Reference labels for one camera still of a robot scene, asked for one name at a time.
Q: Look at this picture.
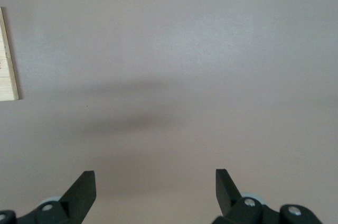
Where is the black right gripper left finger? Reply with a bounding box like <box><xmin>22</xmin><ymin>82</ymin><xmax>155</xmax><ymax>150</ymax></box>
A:
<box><xmin>0</xmin><ymin>170</ymin><xmax>96</xmax><ymax>224</ymax></box>

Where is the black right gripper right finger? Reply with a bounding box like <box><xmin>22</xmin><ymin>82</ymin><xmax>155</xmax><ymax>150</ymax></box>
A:
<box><xmin>212</xmin><ymin>168</ymin><xmax>324</xmax><ymax>224</ymax></box>

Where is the wooden cutting board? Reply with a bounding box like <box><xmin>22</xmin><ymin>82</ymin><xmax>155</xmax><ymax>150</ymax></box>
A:
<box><xmin>0</xmin><ymin>6</ymin><xmax>21</xmax><ymax>101</ymax></box>

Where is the brown table cover sheet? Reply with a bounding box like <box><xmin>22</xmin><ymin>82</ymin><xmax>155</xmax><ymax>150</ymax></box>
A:
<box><xmin>0</xmin><ymin>0</ymin><xmax>338</xmax><ymax>224</ymax></box>

